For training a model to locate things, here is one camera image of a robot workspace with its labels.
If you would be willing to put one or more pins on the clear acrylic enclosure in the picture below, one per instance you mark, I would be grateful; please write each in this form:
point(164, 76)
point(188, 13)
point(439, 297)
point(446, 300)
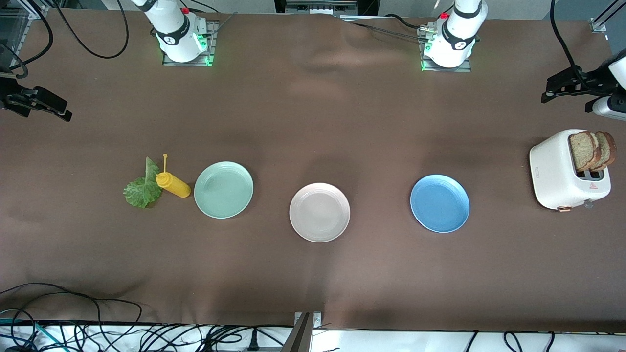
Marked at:
point(14, 24)

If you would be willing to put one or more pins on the mint green plate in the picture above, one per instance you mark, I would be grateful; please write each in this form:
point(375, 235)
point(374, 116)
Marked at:
point(223, 189)

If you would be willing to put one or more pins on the white toaster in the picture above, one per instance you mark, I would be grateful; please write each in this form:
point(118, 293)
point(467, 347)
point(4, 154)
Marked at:
point(555, 176)

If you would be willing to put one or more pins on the yellow mustard squeeze bottle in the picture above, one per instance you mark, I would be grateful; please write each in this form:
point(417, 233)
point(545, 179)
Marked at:
point(175, 186)

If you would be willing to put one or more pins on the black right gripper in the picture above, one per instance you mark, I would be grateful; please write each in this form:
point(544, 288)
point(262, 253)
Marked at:
point(9, 95)

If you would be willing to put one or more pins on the black equipment box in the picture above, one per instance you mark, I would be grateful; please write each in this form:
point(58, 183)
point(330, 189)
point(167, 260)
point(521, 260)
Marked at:
point(325, 6)

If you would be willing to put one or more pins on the blue plate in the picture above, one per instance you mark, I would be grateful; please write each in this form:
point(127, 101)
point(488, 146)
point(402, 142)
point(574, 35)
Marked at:
point(440, 203)

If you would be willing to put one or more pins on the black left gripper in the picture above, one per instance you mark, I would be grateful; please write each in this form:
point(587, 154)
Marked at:
point(590, 80)

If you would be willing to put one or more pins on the green lettuce leaf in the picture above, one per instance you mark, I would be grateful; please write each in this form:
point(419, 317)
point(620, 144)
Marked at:
point(142, 190)

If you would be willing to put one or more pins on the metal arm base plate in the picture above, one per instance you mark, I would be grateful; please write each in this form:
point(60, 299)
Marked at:
point(424, 61)
point(213, 46)

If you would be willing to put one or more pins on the beige plate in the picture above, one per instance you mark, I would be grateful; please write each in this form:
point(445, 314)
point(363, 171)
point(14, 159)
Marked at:
point(319, 212)

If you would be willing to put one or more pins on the aluminium frame profile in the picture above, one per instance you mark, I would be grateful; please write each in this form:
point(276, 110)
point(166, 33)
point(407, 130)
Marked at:
point(606, 17)

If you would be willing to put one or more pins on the aluminium bracket post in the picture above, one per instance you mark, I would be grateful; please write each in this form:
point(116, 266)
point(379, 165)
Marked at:
point(304, 332)

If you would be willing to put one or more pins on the brown bread slice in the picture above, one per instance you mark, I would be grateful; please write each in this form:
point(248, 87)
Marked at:
point(609, 149)
point(581, 150)

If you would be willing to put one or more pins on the black power plug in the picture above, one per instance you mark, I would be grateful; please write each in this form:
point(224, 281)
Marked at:
point(253, 340)

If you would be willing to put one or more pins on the brown table cloth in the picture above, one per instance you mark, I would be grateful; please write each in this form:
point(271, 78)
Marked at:
point(313, 122)

